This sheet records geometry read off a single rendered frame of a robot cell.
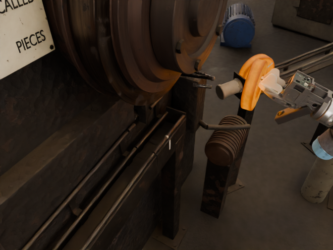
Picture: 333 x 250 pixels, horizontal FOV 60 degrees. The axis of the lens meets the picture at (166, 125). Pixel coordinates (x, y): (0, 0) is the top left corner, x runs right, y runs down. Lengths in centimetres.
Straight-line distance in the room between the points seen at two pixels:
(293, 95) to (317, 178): 80
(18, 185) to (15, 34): 27
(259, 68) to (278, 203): 97
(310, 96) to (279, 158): 104
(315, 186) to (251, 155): 42
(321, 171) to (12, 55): 139
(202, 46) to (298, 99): 34
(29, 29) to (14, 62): 6
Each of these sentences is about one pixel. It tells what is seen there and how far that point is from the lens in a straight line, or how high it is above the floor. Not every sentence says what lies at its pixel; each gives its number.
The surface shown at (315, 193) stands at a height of 8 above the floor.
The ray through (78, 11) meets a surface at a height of 115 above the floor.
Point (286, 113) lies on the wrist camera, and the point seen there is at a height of 77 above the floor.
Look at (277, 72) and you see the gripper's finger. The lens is 92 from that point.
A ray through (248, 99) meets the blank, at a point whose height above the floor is 82.
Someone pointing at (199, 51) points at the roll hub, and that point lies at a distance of 67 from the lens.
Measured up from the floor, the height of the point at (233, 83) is 70.
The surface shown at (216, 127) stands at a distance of 111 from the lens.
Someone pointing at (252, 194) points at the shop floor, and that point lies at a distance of 168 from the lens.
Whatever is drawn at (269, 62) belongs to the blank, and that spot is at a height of 75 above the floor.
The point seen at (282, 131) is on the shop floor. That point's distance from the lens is 209.
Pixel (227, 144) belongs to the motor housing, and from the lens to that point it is 114.
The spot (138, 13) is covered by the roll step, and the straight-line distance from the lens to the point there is 50.
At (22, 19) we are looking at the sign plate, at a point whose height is 114.
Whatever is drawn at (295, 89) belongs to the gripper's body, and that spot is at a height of 87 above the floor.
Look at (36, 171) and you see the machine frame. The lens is 63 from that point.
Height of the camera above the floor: 132
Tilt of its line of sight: 41 degrees down
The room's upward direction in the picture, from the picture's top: straight up
